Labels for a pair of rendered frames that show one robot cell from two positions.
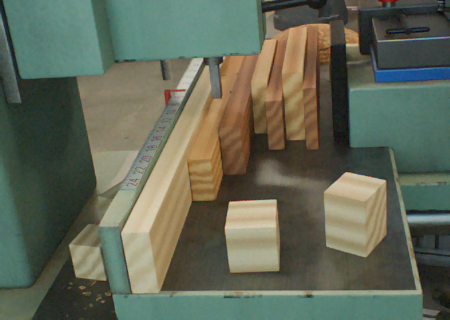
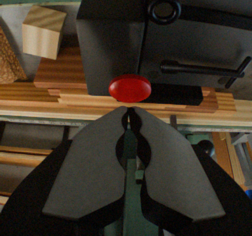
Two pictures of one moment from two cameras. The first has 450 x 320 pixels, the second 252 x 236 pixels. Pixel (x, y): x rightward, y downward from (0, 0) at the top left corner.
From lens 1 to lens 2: 0.75 m
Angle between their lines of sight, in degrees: 72
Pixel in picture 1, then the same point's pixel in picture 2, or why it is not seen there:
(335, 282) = not seen: outside the picture
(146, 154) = (236, 130)
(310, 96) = (207, 88)
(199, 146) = (221, 114)
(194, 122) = (205, 120)
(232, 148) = (214, 100)
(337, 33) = (169, 101)
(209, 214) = (241, 94)
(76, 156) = not seen: hidden behind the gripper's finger
